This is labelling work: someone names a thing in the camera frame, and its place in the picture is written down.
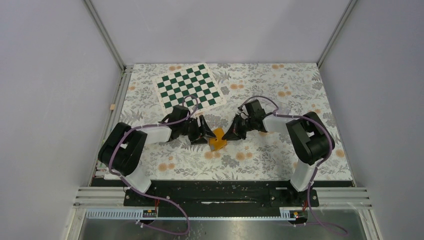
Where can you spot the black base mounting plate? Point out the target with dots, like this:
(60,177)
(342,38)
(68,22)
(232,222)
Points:
(222,198)

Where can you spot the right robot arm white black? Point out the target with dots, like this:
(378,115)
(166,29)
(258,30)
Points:
(310,139)

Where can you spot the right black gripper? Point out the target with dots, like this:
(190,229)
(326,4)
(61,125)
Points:
(235,133)

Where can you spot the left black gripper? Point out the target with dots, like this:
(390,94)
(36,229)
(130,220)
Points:
(204,129)

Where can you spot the floral tablecloth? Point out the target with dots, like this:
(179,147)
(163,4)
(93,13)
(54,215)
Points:
(261,156)

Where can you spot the green white chessboard mat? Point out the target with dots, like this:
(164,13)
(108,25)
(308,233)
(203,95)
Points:
(195,84)

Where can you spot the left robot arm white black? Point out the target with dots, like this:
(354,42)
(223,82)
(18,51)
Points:
(122,150)

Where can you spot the clear plastic box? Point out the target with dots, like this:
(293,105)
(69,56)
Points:
(282,109)

